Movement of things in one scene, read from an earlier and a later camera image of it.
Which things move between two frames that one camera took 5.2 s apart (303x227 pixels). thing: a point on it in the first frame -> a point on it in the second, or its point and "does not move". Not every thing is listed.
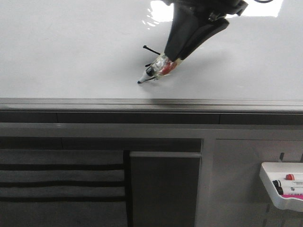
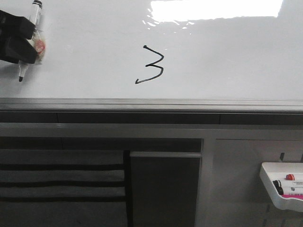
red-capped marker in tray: x=290 y=177 does not move
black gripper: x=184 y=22 -> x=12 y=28
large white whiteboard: x=87 y=56 does not move
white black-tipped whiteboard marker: x=162 y=66 -> x=37 y=37
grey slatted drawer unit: x=62 y=188 does not move
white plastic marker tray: x=270 y=172 does not move
